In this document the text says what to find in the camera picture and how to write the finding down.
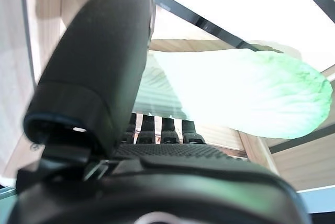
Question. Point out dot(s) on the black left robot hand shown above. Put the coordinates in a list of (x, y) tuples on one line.
[(91, 64)]

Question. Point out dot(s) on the toy napa cabbage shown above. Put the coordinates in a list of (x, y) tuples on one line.
[(235, 90)]

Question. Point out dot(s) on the wood and black display stand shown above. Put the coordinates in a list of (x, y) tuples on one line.
[(209, 25)]

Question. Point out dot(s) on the wooden slat crate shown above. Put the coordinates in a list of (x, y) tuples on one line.
[(261, 156)]

